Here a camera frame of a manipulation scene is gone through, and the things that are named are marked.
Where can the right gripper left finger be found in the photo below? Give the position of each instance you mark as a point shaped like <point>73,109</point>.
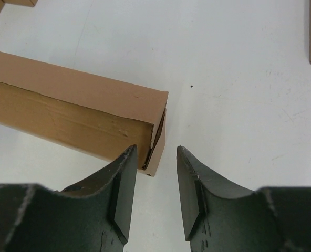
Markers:
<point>93,214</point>

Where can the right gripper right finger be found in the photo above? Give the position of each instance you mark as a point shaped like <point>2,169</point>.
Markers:
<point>220,215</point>

